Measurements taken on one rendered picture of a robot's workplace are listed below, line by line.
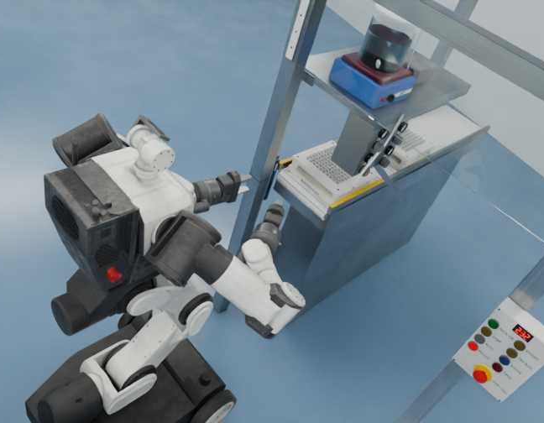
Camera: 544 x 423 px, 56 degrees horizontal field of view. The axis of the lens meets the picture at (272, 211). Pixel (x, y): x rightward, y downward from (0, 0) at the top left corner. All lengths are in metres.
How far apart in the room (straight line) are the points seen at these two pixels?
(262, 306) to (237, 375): 1.23
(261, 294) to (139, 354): 0.86
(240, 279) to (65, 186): 0.45
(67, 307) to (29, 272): 1.21
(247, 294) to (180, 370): 1.02
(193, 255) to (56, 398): 0.92
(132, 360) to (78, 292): 0.54
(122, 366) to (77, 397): 0.18
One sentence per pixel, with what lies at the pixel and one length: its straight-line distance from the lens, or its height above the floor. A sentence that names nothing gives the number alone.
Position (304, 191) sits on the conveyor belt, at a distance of 1.94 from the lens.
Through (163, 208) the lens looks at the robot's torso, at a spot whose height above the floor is 1.22.
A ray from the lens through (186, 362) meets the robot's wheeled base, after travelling 2.18.
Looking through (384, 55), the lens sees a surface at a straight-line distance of 1.49.
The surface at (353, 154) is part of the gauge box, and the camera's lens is 1.70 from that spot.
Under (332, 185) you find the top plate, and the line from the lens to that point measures 1.90.
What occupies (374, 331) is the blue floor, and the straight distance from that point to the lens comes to 2.81.
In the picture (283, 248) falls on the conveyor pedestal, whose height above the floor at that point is 0.45.
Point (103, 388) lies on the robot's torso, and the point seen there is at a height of 0.33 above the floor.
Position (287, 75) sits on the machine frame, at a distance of 1.74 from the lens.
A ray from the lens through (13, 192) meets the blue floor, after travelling 3.08.
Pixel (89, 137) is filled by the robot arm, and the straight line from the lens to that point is 1.41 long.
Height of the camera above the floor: 2.06
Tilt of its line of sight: 40 degrees down
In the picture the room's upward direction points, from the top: 19 degrees clockwise
